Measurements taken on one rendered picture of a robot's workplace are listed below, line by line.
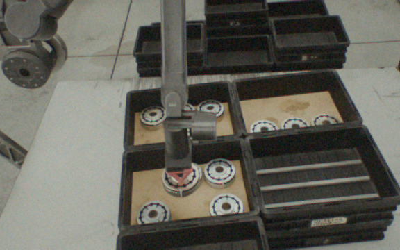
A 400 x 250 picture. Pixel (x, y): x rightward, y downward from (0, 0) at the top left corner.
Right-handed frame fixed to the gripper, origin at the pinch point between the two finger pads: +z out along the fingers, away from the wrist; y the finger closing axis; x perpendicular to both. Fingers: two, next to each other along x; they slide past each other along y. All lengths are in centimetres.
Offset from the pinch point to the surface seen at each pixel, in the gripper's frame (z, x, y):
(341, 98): 15, -58, 40
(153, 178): 22.8, 10.5, 15.7
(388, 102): 34, -87, 55
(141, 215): 19.4, 13.2, -0.5
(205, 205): 22.0, -6.3, 3.2
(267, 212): 11.2, -23.1, -7.3
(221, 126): 22.6, -14.8, 37.4
